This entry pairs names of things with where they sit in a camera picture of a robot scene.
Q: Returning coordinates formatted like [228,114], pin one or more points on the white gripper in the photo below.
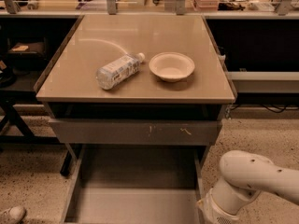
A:
[218,209]

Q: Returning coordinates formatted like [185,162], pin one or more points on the grey drawer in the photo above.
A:
[134,185]
[136,132]

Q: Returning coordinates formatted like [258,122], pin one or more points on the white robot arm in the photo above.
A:
[244,176]

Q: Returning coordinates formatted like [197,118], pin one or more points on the grey drawer cabinet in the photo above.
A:
[138,101]

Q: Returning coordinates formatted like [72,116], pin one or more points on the grey top drawer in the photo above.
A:
[136,132]

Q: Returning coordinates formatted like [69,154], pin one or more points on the white paper bowl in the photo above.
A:
[171,66]

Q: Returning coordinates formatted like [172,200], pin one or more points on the clear plastic water bottle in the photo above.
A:
[117,71]

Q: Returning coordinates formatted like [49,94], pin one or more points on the white shoe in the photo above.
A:
[13,215]

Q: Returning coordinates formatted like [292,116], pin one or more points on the dark box under bench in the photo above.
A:
[27,55]

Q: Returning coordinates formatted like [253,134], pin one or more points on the black table leg frame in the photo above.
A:
[12,117]

